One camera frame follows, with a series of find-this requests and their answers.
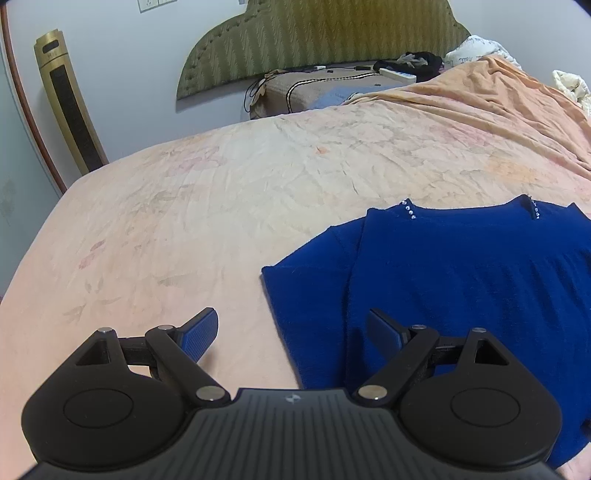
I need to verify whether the white patterned pillow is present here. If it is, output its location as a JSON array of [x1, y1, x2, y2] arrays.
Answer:
[[444, 34, 523, 71]]

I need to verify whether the cream fluffy blanket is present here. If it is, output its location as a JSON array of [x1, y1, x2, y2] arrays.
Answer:
[[552, 70, 591, 117]]

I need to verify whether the black cloth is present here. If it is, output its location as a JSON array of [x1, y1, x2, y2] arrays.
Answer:
[[373, 52, 444, 80]]

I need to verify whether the black cable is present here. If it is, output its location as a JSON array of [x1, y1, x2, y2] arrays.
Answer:
[[243, 69, 280, 112]]

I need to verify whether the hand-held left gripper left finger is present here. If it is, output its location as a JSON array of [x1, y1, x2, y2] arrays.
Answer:
[[74, 308, 232, 408]]

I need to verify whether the gold tower air conditioner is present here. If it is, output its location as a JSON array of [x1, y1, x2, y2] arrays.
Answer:
[[34, 30, 110, 175]]

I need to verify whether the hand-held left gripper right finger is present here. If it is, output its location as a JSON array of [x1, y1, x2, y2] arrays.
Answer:
[[351, 308, 511, 408]]

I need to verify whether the red-brown door frame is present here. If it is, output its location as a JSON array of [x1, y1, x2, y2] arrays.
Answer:
[[0, 0, 70, 195]]

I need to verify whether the pink floral bed sheet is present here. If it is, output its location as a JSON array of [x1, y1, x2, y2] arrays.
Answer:
[[0, 90, 591, 480]]

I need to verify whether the blue knit sweater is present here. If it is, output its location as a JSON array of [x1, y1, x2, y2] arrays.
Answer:
[[261, 195, 591, 469]]

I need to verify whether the orange blanket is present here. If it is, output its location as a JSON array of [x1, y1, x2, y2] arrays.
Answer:
[[348, 54, 591, 174]]

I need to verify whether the pale blue cloth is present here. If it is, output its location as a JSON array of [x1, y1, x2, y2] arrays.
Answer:
[[318, 84, 385, 110]]

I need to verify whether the white remote control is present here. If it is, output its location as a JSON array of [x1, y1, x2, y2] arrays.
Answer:
[[379, 68, 418, 84]]

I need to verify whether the brown cushion with striped edge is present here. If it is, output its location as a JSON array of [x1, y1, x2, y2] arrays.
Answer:
[[249, 60, 444, 121]]

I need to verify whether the olive green padded headboard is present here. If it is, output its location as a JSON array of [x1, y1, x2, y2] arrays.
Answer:
[[176, 0, 472, 100]]

